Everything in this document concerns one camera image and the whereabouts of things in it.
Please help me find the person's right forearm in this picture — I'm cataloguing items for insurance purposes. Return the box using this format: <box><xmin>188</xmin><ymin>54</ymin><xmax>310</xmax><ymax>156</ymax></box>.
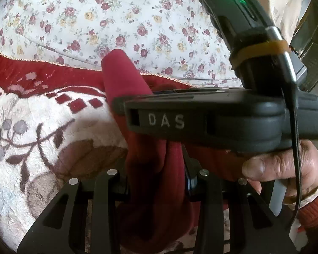
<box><xmin>282</xmin><ymin>164</ymin><xmax>318</xmax><ymax>232</ymax></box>

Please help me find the grey metal rack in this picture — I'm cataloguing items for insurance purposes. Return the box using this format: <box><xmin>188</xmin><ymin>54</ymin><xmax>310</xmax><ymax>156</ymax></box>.
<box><xmin>290</xmin><ymin>18</ymin><xmax>318</xmax><ymax>97</ymax></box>

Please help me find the black cable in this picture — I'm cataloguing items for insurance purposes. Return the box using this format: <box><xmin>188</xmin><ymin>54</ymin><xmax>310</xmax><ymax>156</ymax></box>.
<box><xmin>265</xmin><ymin>26</ymin><xmax>303</xmax><ymax>229</ymax></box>

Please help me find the white floral bedsheet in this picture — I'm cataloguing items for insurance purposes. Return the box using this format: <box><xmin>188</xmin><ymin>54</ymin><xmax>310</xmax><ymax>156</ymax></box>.
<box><xmin>0</xmin><ymin>0</ymin><xmax>244</xmax><ymax>88</ymax></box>

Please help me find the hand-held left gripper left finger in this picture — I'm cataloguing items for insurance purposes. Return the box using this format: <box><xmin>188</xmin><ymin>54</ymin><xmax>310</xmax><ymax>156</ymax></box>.
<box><xmin>17</xmin><ymin>169</ymin><xmax>129</xmax><ymax>254</ymax></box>

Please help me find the red and white plush blanket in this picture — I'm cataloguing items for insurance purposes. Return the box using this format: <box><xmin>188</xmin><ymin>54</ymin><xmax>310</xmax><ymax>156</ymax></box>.
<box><xmin>0</xmin><ymin>46</ymin><xmax>202</xmax><ymax>254</ymax></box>

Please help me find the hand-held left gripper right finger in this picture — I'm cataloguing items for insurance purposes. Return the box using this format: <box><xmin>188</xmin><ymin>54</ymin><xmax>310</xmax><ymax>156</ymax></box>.
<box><xmin>182</xmin><ymin>148</ymin><xmax>292</xmax><ymax>254</ymax></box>

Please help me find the person's right hand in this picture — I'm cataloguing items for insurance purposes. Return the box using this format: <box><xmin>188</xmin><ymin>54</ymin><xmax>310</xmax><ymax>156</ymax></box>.
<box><xmin>242</xmin><ymin>140</ymin><xmax>318</xmax><ymax>205</ymax></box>

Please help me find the maroon knit sweater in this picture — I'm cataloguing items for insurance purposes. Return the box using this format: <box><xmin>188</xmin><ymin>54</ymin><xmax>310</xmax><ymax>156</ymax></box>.
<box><xmin>101</xmin><ymin>49</ymin><xmax>245</xmax><ymax>254</ymax></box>

